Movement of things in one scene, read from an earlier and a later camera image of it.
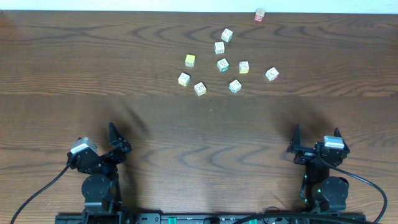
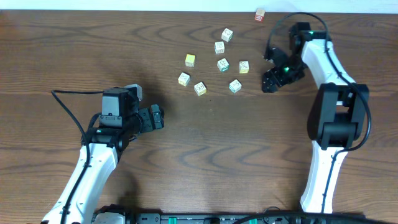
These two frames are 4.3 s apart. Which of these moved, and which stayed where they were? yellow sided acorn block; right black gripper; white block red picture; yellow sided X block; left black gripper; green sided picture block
Moved: right black gripper; left black gripper
Stayed: yellow sided X block; green sided picture block; white block red picture; yellow sided acorn block
